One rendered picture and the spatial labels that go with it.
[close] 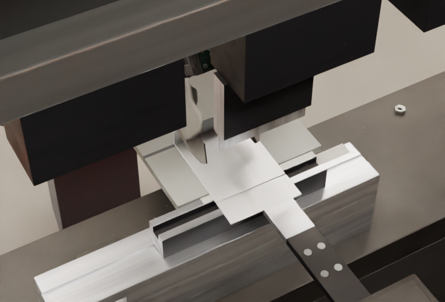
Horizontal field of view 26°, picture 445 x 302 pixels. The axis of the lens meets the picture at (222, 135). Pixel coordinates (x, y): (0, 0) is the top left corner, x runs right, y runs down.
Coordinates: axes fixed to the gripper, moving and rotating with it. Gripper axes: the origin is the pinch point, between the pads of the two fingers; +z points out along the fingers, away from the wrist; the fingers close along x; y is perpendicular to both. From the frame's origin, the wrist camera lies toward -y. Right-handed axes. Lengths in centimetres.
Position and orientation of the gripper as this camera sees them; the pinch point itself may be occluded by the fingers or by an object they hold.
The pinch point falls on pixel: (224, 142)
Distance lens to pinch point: 104.3
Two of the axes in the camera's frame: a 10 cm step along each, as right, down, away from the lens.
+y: 3.8, 0.3, -9.3
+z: 3.2, 9.4, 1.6
